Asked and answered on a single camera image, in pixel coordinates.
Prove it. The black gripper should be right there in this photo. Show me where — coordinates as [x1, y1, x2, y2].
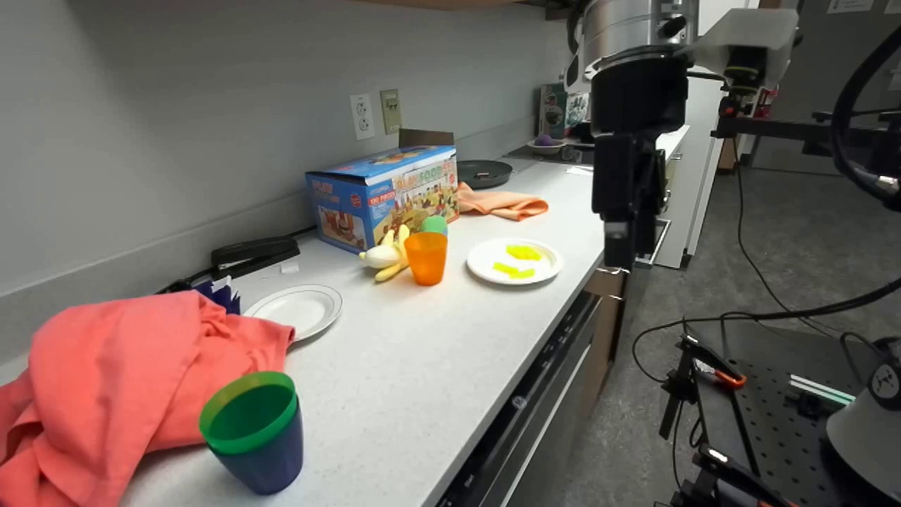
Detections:
[591, 134, 666, 268]

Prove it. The orange plastic cup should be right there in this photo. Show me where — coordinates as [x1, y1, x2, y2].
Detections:
[407, 233, 449, 286]

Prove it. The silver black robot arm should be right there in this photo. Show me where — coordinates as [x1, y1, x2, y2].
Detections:
[566, 0, 697, 268]

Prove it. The white plate with chips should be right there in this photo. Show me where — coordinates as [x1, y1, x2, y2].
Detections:
[464, 237, 564, 286]

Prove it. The empty white plate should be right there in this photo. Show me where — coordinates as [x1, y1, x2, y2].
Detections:
[249, 285, 343, 344]

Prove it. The green and blue cup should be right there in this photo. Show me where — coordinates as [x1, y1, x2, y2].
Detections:
[200, 372, 305, 495]

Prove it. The yellow chip piece far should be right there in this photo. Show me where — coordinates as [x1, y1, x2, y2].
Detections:
[508, 246, 545, 262]

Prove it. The yellow chip piece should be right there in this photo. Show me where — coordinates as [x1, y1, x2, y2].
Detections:
[493, 262, 536, 279]
[508, 246, 545, 262]

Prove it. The black round pan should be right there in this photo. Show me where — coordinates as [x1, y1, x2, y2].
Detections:
[456, 160, 512, 189]

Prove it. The yellow chip piece near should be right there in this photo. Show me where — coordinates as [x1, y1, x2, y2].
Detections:
[493, 262, 536, 279]

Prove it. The small orange cloth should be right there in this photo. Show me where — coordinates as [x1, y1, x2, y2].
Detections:
[456, 182, 549, 223]

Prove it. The green toy pear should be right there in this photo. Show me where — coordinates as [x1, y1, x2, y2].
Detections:
[424, 213, 449, 233]

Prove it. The yellow toy banana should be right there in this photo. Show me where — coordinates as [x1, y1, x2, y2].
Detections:
[360, 224, 411, 285]

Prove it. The blue play food box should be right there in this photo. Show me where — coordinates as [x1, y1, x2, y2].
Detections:
[308, 146, 459, 254]

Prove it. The black stapler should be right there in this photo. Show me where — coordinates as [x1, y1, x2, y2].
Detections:
[212, 237, 298, 277]

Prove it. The blue small box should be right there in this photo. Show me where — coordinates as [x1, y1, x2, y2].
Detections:
[198, 279, 239, 315]

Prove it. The large coral cloth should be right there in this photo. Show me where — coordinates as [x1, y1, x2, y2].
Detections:
[0, 292, 293, 507]

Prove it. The black camera tripod arm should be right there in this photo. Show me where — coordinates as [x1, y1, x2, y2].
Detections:
[714, 108, 901, 177]

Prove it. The beige wall switch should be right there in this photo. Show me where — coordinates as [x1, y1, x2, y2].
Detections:
[380, 89, 403, 134]

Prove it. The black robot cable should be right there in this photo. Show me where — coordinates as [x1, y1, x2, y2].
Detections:
[629, 24, 901, 389]

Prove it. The white wall outlet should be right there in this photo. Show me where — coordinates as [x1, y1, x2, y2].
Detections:
[350, 93, 376, 140]

